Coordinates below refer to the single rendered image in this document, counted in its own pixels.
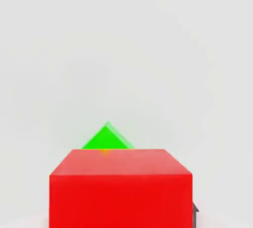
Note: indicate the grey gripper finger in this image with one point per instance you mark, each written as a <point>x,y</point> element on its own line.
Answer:
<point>194,215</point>

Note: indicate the small red cube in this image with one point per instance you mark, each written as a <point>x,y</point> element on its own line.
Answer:
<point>120,196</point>

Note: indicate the small green cube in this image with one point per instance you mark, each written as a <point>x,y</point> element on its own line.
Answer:
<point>106,140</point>

